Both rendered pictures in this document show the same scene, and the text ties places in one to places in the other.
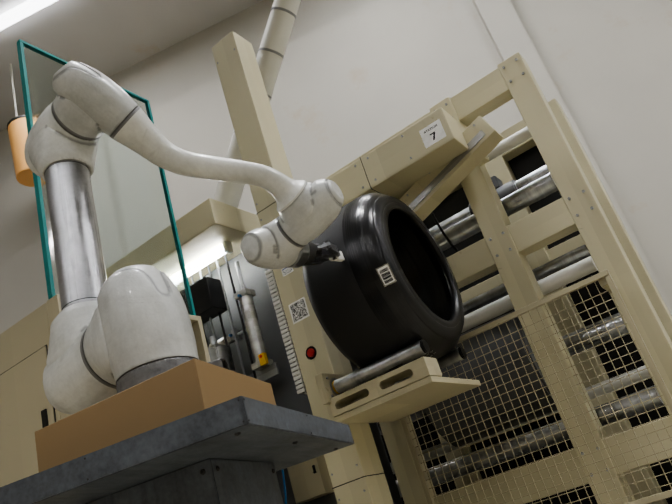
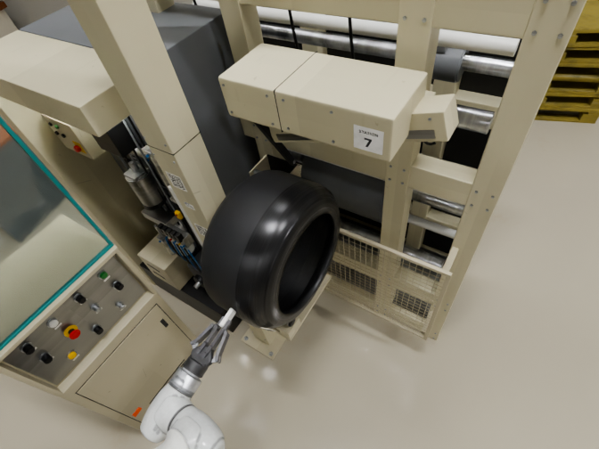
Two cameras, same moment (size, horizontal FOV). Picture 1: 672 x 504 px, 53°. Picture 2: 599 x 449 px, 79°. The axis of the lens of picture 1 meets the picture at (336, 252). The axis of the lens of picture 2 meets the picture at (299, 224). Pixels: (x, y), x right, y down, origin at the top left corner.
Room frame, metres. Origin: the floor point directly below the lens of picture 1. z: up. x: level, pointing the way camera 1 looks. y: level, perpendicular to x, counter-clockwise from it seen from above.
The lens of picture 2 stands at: (1.34, -0.43, 2.36)
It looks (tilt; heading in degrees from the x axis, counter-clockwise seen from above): 50 degrees down; 13
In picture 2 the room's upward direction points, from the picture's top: 11 degrees counter-clockwise
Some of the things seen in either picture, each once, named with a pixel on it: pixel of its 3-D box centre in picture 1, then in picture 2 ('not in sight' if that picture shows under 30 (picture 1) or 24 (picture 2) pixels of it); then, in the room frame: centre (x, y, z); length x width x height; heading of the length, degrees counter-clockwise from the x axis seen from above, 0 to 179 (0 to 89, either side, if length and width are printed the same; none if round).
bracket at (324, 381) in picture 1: (356, 389); not in sight; (2.27, 0.08, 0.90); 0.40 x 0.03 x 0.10; 152
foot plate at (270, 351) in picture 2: not in sight; (267, 332); (2.29, 0.16, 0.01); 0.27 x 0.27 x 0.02; 62
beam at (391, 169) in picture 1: (395, 172); (317, 96); (2.39, -0.33, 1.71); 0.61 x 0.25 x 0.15; 62
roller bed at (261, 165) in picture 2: not in sight; (279, 190); (2.63, -0.06, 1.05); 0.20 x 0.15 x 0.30; 62
